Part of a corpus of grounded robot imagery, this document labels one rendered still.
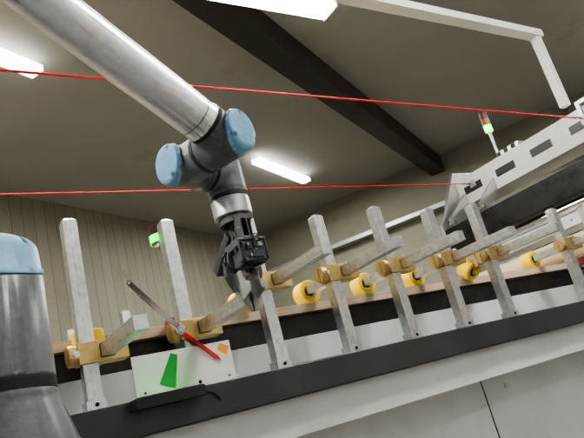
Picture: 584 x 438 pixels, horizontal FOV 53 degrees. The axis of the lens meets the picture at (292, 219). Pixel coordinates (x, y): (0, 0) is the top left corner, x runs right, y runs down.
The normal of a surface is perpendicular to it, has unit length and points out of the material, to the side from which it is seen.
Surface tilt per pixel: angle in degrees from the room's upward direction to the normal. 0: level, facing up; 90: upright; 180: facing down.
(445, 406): 90
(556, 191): 90
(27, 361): 90
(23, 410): 70
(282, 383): 90
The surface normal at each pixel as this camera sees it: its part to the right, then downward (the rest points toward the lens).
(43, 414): 0.74, -0.63
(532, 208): -0.83, 0.05
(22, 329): 0.84, -0.36
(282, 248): -0.50, -0.14
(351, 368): 0.50, -0.38
